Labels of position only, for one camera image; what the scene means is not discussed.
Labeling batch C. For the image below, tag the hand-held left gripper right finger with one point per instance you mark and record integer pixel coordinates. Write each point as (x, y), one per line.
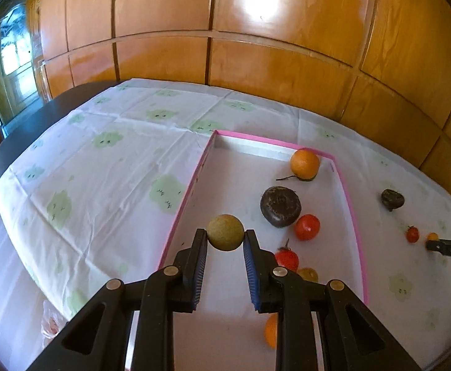
(250, 274)

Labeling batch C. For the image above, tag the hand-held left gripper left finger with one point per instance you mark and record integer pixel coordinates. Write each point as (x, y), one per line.
(199, 274)

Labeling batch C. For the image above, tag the small orange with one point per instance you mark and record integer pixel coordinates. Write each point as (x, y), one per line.
(432, 236)

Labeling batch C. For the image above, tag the red tomato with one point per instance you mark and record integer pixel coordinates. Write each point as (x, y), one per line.
(412, 234)
(307, 227)
(287, 259)

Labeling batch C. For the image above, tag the tan longan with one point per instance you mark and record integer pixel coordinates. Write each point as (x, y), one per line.
(308, 274)
(225, 233)

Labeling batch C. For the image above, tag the orange with short stem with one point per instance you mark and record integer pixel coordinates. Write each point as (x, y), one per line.
(271, 330)

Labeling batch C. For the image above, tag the pink-rimmed white tray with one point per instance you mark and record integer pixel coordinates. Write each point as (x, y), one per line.
(233, 185)

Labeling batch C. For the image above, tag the orange with long stem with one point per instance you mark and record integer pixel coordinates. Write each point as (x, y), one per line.
(305, 163)

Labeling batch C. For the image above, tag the large dark passion fruit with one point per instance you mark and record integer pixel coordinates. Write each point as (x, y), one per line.
(280, 205)

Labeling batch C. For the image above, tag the white green-patterned tablecloth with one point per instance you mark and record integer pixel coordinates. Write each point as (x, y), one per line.
(105, 185)

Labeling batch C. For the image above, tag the plastic bag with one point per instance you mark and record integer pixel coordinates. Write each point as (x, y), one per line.
(52, 321)

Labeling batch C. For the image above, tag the wooden panelled wardrobe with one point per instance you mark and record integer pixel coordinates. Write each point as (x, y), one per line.
(287, 65)

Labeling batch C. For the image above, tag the dark table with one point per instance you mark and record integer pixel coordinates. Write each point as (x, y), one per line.
(24, 131)

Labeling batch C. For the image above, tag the glass window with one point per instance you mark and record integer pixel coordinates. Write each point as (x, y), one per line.
(14, 58)

